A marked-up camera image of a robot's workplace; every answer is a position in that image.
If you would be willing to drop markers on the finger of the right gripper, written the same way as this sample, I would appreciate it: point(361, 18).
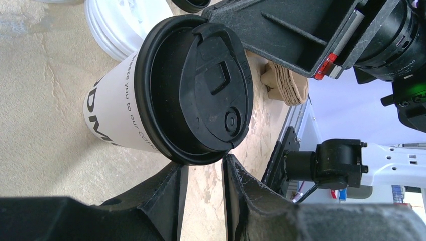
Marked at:
point(298, 35)

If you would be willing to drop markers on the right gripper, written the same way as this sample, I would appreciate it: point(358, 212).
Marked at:
point(396, 54)

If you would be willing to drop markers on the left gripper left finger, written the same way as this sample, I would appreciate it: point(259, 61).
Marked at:
point(152, 210)

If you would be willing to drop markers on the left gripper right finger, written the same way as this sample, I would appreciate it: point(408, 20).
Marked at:
point(255, 212)

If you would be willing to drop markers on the single white paper cup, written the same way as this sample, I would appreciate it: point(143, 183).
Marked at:
point(111, 111)

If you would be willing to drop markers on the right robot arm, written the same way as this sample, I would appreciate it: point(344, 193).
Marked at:
point(340, 163)

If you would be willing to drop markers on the stack of pulp carriers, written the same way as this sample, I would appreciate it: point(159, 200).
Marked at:
point(285, 85)

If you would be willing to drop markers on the black lids by cups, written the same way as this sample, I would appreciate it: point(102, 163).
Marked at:
point(192, 6)

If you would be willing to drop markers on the white cup lid near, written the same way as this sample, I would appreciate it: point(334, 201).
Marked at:
point(120, 27)

